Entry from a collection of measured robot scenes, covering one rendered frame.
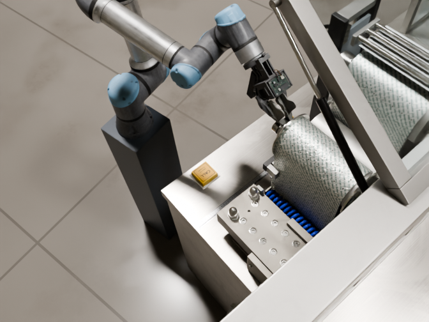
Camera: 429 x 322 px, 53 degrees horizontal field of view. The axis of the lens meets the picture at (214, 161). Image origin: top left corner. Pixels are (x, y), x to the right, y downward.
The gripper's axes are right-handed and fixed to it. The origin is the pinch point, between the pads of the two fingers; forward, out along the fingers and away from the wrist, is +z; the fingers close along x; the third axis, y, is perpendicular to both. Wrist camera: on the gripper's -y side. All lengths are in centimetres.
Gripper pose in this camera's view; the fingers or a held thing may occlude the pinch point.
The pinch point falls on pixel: (285, 121)
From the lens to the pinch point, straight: 127.3
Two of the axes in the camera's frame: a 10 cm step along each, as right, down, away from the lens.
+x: 7.6, -5.7, 3.1
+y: 3.7, 0.0, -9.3
